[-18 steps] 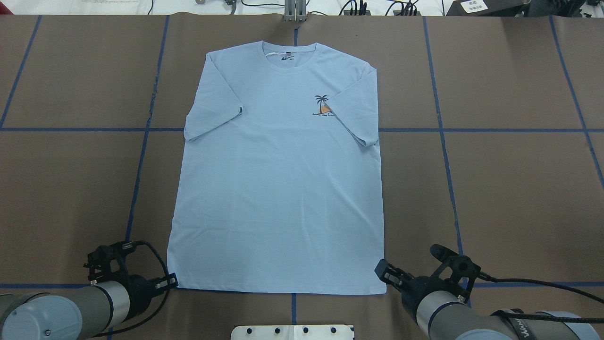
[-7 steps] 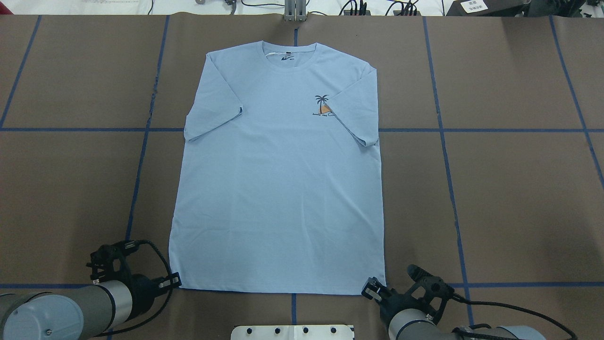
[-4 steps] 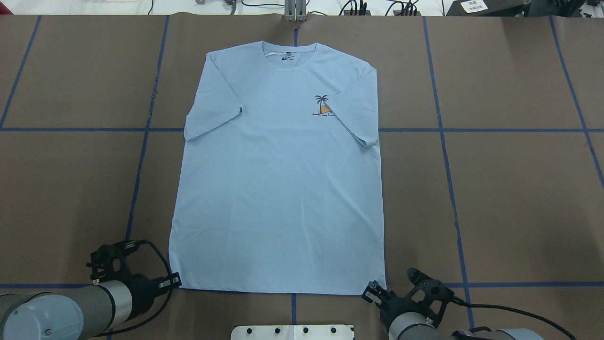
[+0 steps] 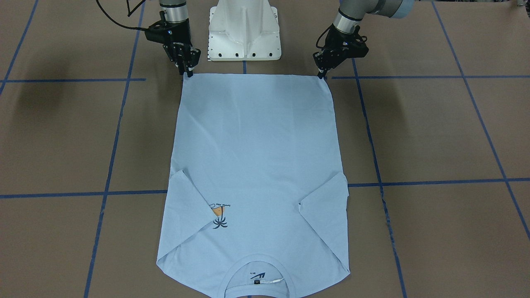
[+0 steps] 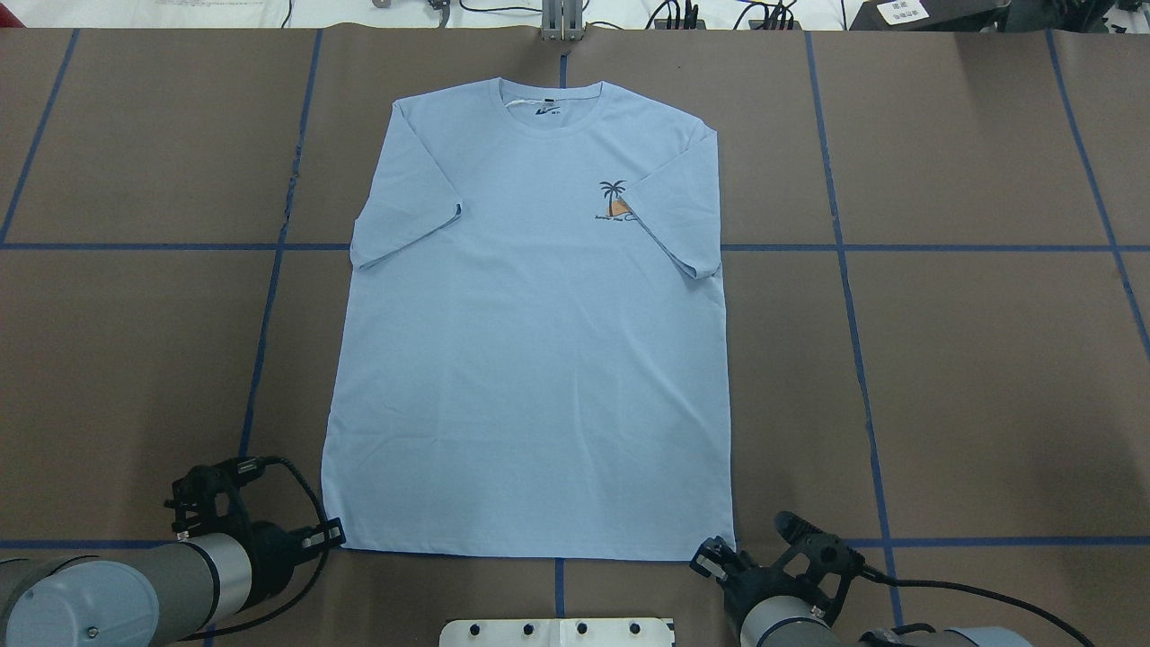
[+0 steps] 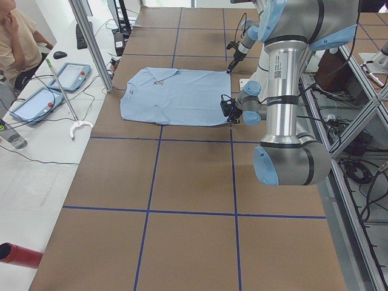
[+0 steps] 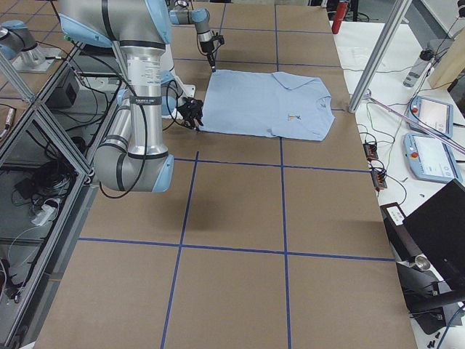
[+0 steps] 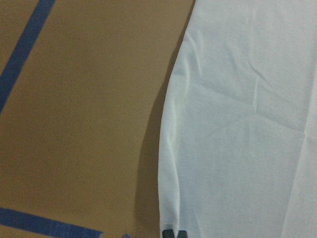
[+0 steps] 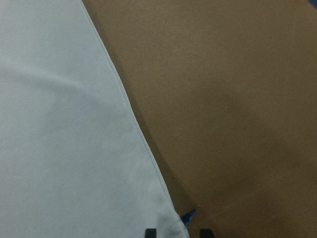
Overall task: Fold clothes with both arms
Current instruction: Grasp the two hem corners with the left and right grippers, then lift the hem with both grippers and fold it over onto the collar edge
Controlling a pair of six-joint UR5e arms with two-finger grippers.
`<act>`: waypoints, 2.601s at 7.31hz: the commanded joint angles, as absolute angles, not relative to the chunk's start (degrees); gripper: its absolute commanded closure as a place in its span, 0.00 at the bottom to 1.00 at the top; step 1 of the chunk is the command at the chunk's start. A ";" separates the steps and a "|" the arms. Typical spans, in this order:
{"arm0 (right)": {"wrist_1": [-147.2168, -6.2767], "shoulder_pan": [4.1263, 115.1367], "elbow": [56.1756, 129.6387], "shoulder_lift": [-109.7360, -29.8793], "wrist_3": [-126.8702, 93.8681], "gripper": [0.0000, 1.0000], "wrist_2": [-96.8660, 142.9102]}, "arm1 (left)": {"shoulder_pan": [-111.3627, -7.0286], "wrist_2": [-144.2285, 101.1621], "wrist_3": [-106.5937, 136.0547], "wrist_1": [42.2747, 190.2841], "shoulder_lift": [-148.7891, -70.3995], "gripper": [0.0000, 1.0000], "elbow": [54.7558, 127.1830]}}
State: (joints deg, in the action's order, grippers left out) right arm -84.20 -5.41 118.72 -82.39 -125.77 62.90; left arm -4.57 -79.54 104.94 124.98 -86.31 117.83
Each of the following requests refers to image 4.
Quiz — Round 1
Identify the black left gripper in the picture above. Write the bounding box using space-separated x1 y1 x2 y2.
313 25 369 79

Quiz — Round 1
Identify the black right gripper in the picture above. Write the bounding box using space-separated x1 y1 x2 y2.
145 19 201 78

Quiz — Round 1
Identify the light blue t-shirt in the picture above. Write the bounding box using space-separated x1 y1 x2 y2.
156 73 350 298

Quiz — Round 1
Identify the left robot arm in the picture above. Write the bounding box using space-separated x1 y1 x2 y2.
313 0 414 79

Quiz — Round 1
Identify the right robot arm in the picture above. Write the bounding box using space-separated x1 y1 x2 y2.
145 0 201 77

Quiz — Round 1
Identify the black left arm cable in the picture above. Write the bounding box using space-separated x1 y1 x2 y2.
316 25 369 50

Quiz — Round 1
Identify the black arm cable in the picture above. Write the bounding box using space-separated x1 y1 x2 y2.
95 0 166 31
316 25 369 50

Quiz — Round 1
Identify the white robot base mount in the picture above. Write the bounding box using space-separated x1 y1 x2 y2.
207 0 282 62

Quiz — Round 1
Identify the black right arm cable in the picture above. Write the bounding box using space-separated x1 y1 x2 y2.
95 0 166 31

